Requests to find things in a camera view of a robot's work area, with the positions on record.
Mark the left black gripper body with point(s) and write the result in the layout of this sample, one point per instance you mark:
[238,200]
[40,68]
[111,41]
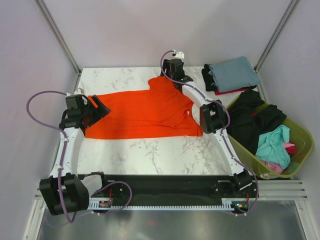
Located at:
[87,111]

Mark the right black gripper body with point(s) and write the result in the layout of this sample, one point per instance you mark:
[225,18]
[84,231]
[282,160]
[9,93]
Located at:
[165,66]

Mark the orange t shirt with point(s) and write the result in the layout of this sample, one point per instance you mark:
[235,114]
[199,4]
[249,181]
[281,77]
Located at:
[159,112]

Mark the black t shirt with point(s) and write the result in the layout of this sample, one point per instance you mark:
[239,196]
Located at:
[246,125]
[209,82]

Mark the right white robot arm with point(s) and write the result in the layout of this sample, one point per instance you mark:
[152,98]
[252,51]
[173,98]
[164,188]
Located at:
[214,119]

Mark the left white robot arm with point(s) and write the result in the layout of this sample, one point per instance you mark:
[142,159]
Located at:
[63,191]

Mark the black folded t shirt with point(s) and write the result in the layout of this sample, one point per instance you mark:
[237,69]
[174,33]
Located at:
[209,82]

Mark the red folded t shirt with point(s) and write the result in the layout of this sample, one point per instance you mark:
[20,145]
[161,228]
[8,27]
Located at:
[218,93]

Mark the grey-blue folded t shirt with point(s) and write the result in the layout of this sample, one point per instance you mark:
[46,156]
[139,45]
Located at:
[234,74]

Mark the teal t shirt in bin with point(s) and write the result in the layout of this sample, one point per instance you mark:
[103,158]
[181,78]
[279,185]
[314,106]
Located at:
[279,135]

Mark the pink garment in bin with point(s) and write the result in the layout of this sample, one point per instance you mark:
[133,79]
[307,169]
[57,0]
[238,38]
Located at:
[287,150]

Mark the green plastic bin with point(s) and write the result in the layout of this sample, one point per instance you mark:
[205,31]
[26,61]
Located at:
[304,145]

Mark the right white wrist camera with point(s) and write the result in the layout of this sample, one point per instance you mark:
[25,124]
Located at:
[178,55]

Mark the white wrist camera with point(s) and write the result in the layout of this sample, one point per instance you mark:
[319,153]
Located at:
[178,55]
[79,91]

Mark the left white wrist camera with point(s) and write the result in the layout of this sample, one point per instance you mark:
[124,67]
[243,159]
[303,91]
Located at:
[79,91]

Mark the white slotted cable duct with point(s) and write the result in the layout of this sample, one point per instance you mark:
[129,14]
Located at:
[98,205]

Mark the left aluminium frame post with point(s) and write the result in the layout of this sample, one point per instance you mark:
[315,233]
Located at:
[41,4]

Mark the aluminium frame post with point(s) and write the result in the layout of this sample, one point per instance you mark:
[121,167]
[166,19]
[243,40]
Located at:
[276,33]
[41,4]

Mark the right aluminium frame post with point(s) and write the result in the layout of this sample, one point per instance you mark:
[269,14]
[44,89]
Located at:
[276,33]

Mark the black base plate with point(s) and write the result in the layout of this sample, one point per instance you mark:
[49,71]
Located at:
[175,190]

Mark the aluminium rail bar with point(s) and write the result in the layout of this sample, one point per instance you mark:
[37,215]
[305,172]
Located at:
[269,189]

